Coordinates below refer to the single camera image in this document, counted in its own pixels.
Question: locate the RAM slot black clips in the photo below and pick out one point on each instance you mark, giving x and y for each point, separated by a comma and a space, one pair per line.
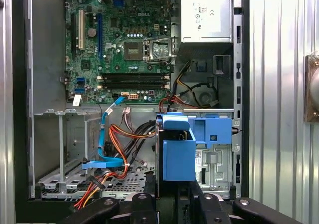
134, 82
134, 73

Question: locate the grey power supply unit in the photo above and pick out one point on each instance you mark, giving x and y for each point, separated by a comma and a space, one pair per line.
207, 22

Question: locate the coin cell battery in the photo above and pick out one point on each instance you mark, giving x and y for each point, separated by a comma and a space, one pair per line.
91, 32

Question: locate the black expansion slot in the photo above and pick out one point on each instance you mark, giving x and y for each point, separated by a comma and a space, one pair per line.
73, 34

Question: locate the CPU socket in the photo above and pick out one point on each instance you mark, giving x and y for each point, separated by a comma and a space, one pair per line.
133, 51

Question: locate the green motherboard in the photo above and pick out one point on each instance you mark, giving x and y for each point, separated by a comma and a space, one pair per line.
117, 59

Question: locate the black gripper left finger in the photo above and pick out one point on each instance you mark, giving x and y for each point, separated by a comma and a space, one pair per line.
144, 209

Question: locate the black PC case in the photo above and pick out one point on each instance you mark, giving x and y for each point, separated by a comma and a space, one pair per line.
47, 59

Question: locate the metal socket cover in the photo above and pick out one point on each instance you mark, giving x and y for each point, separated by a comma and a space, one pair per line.
159, 49

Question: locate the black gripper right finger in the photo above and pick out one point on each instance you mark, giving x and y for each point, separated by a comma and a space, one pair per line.
211, 209

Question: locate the thin metal locking lever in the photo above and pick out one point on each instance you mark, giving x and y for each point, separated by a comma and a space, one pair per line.
159, 64

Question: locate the blue drive bay latch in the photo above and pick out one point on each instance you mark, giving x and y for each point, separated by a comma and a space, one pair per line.
179, 159

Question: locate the blue expansion slot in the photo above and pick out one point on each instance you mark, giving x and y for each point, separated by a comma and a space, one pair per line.
99, 34

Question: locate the white expansion slot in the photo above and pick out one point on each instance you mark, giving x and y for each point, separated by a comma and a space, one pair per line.
81, 30

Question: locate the grey disk bay cage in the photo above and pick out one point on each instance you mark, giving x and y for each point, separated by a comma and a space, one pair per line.
74, 134

